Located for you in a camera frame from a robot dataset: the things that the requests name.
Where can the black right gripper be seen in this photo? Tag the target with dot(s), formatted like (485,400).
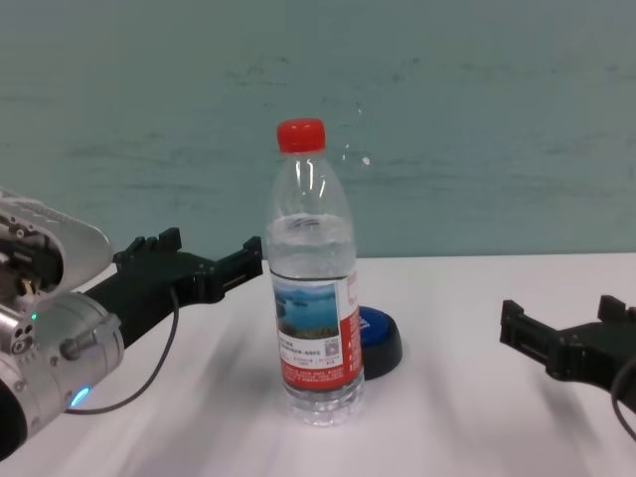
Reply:
(591,353)

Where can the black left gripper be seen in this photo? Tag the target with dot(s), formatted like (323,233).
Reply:
(149,288)

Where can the clear water bottle red cap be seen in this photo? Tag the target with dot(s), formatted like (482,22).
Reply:
(313,248)

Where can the blue button black base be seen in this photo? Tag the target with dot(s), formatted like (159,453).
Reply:
(380,343)

